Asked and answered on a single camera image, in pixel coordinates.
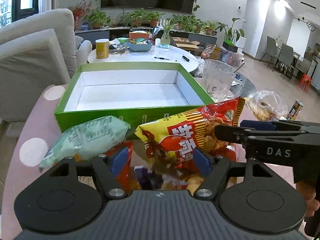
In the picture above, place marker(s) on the drink can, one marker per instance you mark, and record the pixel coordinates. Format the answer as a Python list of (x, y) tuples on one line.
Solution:
[(294, 111)]

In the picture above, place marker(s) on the grey dining chair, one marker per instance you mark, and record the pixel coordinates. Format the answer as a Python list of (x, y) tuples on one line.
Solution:
[(284, 61)]

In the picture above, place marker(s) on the yellow canister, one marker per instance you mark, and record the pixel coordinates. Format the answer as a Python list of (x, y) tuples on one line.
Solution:
[(102, 48)]

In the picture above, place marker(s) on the pink dotted tablecloth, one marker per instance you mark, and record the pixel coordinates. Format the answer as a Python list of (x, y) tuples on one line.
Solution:
[(144, 216)]

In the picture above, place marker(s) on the dark round marble table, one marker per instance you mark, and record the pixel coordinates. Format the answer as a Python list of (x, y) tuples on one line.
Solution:
[(246, 87)]

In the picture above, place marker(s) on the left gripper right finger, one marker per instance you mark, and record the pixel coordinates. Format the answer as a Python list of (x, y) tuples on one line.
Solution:
[(214, 170)]

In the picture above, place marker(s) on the light green snack bag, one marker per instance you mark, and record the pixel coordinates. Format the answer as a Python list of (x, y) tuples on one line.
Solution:
[(86, 140)]

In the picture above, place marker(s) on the clear plastic bag of food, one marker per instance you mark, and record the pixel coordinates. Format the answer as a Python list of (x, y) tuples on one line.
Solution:
[(266, 105)]

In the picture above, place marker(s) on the green cardboard box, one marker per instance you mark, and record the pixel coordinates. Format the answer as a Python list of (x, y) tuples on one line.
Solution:
[(135, 92)]

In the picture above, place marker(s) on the tall potted leafy plant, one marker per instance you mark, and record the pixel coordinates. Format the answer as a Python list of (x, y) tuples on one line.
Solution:
[(231, 35)]

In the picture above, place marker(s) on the cardboard box on floor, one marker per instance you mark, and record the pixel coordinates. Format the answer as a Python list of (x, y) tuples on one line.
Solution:
[(185, 44)]

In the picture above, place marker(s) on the yellow red snack bag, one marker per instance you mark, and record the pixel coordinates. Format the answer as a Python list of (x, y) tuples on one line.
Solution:
[(171, 140)]

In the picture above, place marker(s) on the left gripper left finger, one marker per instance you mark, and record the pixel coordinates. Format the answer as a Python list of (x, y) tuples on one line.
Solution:
[(106, 170)]

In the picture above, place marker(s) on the person's right hand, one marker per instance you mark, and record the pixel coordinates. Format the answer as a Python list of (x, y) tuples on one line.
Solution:
[(309, 194)]

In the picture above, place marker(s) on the black pen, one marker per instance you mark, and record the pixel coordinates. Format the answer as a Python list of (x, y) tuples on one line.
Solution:
[(162, 58)]

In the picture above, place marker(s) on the glass vase with plant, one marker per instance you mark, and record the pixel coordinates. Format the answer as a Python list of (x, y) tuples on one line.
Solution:
[(167, 26)]

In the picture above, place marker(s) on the red flower arrangement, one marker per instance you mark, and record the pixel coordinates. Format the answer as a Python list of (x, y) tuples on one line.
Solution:
[(80, 11)]

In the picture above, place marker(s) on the white oval coffee table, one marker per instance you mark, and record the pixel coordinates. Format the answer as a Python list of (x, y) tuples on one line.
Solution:
[(171, 53)]

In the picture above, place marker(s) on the blue snack tray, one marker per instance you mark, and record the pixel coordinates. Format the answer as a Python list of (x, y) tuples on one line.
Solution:
[(143, 46)]

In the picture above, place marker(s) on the beige armchair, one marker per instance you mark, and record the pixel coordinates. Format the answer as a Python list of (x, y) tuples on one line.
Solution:
[(36, 52)]

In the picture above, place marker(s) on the glass mug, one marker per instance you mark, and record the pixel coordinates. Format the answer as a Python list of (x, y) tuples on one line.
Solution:
[(220, 81)]

